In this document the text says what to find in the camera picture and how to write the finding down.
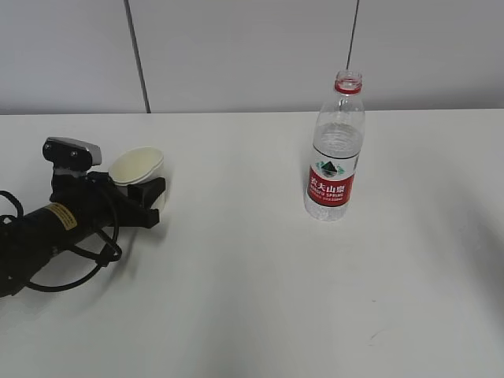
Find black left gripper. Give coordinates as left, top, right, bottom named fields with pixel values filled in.
left=49, top=172, right=166, bottom=236

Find white paper cup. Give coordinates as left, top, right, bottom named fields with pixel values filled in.
left=108, top=146, right=170, bottom=212

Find clear water bottle red label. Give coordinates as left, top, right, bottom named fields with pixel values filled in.
left=304, top=70, right=365, bottom=221

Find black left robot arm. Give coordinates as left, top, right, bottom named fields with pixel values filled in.
left=1, top=172, right=166, bottom=297

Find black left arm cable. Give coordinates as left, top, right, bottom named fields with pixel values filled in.
left=0, top=172, right=123, bottom=293

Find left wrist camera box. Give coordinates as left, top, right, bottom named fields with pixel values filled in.
left=43, top=137, right=102, bottom=178

